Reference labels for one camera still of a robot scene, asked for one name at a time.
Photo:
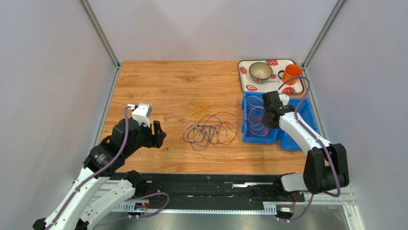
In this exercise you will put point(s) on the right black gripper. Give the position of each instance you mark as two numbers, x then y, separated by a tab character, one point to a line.
266	112

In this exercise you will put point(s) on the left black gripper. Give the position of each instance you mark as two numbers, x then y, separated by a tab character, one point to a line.
156	139

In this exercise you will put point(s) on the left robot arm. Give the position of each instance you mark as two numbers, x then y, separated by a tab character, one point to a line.
77	211

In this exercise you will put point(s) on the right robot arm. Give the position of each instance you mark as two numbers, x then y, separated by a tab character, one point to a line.
326	166

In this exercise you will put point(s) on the left blue plastic bin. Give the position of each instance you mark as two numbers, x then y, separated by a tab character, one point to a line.
252	129

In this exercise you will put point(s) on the blue plastic bin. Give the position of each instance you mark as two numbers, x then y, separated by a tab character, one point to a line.
287	143
252	129

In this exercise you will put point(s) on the right blue plastic bin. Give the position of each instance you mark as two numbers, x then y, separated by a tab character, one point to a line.
287	143

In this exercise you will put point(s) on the strawberry print tray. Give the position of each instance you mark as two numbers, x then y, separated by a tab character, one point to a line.
273	82

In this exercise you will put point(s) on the ceramic bowl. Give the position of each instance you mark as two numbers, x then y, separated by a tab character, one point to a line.
260	72

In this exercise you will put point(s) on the orange mug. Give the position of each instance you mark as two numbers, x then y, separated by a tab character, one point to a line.
289	73

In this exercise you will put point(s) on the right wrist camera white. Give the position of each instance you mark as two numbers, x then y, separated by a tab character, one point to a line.
284	98

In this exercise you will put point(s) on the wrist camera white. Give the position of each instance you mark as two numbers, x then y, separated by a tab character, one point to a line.
284	98
141	113

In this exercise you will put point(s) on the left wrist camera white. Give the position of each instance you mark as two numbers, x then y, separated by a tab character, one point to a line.
141	113

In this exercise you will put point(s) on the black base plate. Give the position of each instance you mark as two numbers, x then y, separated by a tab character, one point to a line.
217	191

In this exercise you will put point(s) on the slotted cable duct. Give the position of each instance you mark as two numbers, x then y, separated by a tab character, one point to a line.
267	208

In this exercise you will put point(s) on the right aluminium frame post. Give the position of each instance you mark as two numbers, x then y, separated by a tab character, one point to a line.
334	14

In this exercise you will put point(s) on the aluminium frame post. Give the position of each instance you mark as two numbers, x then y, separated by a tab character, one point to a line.
89	12
334	14

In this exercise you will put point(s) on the left aluminium frame post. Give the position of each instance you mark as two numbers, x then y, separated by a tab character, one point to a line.
89	12

